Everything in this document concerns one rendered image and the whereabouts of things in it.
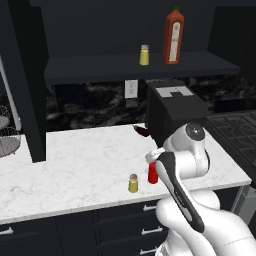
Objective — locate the black hob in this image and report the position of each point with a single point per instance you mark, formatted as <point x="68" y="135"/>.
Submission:
<point x="233" y="136"/>

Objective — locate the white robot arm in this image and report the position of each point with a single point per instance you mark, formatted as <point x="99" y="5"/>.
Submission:
<point x="213" y="230"/>

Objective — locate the small red condiment bottle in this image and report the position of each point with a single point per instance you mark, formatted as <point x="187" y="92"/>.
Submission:
<point x="153" y="174"/>

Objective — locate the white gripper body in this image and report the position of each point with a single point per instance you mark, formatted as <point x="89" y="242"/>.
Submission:
<point x="155" y="155"/>

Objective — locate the yellow shaker with round cap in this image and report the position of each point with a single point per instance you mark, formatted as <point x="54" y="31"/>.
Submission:
<point x="133" y="185"/>

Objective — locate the yellow shaker with flat cap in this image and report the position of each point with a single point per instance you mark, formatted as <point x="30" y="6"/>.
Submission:
<point x="144" y="56"/>

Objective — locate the black boxy countertop appliance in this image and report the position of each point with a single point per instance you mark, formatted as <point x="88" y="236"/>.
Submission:
<point x="173" y="106"/>

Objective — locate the dark purple eggplant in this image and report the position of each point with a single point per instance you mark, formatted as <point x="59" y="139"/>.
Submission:
<point x="143" y="131"/>

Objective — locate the black open cabinet door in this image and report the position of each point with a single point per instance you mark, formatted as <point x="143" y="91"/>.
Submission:
<point x="233" y="40"/>
<point x="28" y="83"/>

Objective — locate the tall orange condiment bottle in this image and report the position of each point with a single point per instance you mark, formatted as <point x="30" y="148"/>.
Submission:
<point x="173" y="36"/>

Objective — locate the black drawer front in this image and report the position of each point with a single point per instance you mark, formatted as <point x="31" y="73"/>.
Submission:
<point x="123" y="211"/>
<point x="123" y="230"/>
<point x="123" y="248"/>
<point x="30" y="228"/>

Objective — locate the black cabinet shelf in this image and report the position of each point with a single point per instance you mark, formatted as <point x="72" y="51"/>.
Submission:
<point x="133" y="66"/>

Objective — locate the white wall outlet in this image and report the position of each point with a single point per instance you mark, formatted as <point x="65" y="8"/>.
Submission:
<point x="131" y="88"/>

